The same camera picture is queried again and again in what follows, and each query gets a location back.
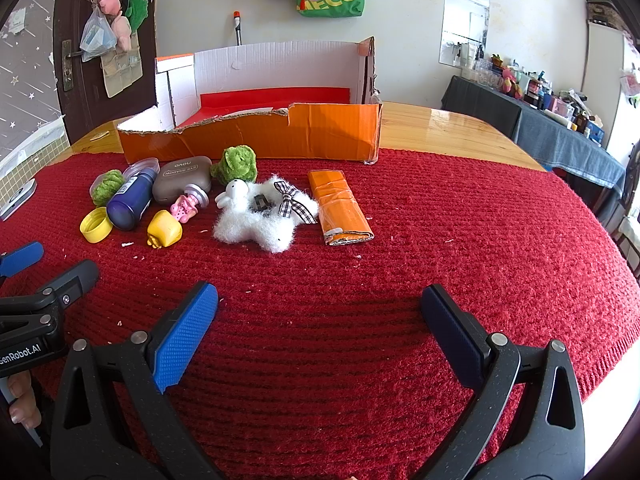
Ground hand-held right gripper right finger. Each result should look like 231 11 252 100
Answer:
415 284 587 480

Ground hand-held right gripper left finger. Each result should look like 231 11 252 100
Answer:
50 281 226 480

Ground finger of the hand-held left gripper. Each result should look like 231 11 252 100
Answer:
27 259 101 312
0 241 46 278

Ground yellow bottle cap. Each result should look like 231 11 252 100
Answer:
80 207 114 244

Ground dark blue plastic bottle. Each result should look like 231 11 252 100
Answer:
106 157 161 231

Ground small green plush toy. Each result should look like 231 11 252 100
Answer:
89 169 126 207

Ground yellow toy figure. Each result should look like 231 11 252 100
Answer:
146 209 182 249

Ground pink toy with clear cap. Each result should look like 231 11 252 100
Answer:
169 183 213 224

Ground green cabbage plush toy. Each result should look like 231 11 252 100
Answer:
210 145 258 183

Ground orange and white cardboard box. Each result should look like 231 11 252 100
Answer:
116 36 384 165

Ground person's left hand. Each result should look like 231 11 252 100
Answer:
7 371 43 431

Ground white flat device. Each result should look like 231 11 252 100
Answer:
0 177 38 222

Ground red knitted blanket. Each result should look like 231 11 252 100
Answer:
0 147 632 480

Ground white sheep plush toy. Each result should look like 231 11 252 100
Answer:
214 174 321 253

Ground grey oval case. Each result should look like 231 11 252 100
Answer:
152 155 214 205

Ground dark brown door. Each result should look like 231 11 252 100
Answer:
52 0 158 146

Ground folded orange cardboard piece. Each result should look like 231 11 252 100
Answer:
307 169 376 247

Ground star-print window curtain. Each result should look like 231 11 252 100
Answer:
0 0 66 161

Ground beige hanging organizer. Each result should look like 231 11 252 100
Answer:
100 50 143 98

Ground dark cloth covered table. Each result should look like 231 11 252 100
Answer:
440 75 628 211

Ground clear plastic bag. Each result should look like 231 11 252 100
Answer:
80 10 121 63

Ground row of bottles and jars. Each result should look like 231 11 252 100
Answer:
462 52 606 141

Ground green hanging plush toy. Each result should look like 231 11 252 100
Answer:
125 0 150 36

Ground white cabinet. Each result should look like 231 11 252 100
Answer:
582 20 632 151

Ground pink hanging items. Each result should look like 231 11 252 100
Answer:
620 62 640 106

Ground dark patterned box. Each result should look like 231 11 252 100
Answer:
585 0 628 28

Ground metal door handle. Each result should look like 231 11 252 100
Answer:
61 40 83 92

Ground wall mirror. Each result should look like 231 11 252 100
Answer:
438 0 491 68

